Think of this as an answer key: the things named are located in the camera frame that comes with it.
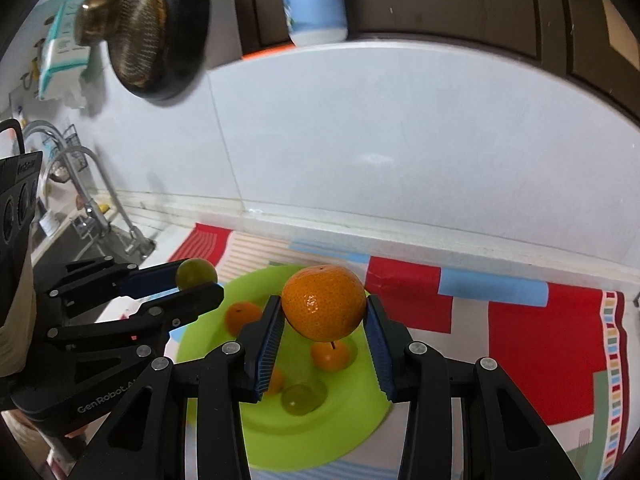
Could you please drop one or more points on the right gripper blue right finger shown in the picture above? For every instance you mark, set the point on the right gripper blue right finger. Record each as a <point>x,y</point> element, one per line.
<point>387,341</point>

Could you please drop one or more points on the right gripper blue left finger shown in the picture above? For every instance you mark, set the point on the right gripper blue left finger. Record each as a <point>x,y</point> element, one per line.
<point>261,342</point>

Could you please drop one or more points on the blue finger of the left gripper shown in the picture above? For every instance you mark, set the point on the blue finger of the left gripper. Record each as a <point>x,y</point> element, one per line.
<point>149,281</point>
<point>179,308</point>

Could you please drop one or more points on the large orange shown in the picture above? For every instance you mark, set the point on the large orange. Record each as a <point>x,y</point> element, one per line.
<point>240,314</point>

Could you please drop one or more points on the green grape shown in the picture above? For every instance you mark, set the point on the green grape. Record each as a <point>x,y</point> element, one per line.
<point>302,399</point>
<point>195,272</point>

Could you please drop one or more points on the small orange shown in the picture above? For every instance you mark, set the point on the small orange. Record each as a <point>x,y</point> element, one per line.
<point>277,381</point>
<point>330,357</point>

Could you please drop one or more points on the large chrome faucet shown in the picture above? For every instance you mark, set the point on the large chrome faucet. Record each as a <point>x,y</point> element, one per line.
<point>61,167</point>

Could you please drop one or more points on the stainless steel sink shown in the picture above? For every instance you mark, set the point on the stainless steel sink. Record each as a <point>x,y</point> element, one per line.
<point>69,246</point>

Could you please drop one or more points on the green plate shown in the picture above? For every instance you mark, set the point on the green plate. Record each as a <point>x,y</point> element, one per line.
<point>317,417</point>

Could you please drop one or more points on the colourful patchwork table cloth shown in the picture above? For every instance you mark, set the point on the colourful patchwork table cloth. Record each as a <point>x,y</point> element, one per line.
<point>567,348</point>

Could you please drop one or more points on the black frying pan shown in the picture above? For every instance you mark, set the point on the black frying pan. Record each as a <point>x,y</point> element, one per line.
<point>158,45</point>

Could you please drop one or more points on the white blue soap bottle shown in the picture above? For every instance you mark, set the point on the white blue soap bottle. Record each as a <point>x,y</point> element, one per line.
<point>312,22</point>

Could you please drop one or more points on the dark wooden cabinet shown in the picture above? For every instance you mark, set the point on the dark wooden cabinet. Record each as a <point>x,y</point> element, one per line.
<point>593,43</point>

